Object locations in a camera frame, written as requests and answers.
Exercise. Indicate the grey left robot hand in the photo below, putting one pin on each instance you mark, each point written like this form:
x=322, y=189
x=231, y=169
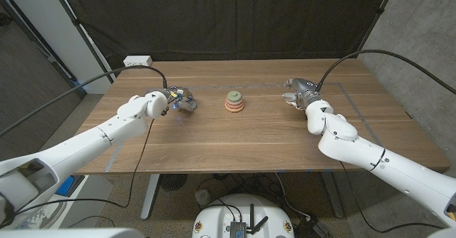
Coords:
x=181, y=97

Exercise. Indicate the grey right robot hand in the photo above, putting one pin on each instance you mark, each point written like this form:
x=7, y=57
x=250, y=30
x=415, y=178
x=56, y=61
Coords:
x=303, y=90

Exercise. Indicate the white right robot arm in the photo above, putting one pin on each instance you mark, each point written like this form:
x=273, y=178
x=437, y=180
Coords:
x=384, y=159

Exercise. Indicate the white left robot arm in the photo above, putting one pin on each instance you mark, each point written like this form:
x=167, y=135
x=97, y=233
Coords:
x=78, y=149

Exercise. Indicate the white power strip box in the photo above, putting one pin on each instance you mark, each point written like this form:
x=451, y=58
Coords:
x=137, y=60

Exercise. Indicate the small black floor fan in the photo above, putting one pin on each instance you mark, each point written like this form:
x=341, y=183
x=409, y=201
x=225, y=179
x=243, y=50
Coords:
x=172, y=181

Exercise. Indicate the black backdrop curtain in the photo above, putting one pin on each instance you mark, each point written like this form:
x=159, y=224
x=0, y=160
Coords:
x=228, y=17

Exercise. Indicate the grey round floor object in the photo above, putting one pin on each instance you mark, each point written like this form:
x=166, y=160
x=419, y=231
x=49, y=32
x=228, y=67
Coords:
x=203, y=197

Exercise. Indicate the black backdrop stand pole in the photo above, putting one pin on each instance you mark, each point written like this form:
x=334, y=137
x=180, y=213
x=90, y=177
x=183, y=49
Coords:
x=82, y=33
x=377, y=15

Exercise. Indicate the white table leg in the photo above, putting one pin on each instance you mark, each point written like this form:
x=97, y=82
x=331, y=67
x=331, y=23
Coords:
x=149, y=199

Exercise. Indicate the grey table leg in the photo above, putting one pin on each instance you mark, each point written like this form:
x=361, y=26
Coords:
x=333, y=195

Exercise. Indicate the white robot torso base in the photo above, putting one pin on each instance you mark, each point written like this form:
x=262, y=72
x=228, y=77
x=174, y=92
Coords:
x=217, y=216

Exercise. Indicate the white floor platform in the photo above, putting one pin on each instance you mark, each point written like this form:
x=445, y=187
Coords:
x=92, y=195

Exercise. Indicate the black power adapter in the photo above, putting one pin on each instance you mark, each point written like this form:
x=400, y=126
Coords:
x=313, y=229

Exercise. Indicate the grey antenna radio box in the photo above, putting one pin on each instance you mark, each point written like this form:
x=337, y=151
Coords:
x=237, y=229

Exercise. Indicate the blue foot pedal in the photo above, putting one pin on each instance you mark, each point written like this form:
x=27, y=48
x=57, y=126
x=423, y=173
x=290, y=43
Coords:
x=66, y=186

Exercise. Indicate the white sneaker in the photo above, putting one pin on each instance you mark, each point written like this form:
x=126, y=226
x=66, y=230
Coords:
x=39, y=216

